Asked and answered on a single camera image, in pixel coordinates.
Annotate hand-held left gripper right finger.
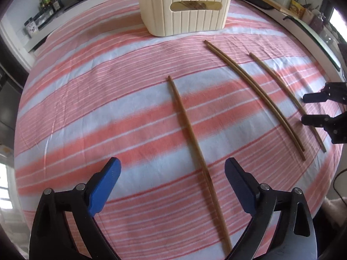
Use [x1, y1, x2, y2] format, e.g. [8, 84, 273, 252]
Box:
[224, 158, 318, 260]

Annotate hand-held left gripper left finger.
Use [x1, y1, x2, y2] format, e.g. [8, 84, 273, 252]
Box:
[28, 157, 121, 260]

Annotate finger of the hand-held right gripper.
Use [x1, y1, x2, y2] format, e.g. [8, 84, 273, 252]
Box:
[303, 83, 347, 103]
[301, 111, 347, 144]

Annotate cream ribbed plastic basket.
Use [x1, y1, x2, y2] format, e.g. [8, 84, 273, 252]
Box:
[135, 0, 235, 37]

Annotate pink white striped tablecloth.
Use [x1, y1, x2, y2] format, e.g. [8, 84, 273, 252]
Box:
[15, 0, 343, 260]

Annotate yellow snack packet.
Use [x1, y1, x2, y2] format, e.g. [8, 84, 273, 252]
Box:
[289, 0, 307, 17]

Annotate window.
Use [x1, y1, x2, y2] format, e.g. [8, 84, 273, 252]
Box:
[0, 162, 17, 210]

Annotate grey refrigerator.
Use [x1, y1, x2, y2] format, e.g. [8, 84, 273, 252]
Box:
[0, 63, 25, 141]

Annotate white printed jar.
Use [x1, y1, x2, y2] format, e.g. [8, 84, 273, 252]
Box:
[24, 18, 39, 37]

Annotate dark sauce bottles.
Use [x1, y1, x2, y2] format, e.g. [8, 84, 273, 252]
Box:
[39, 0, 63, 15]

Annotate black cable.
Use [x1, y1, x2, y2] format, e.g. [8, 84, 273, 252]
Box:
[333, 167, 347, 199]

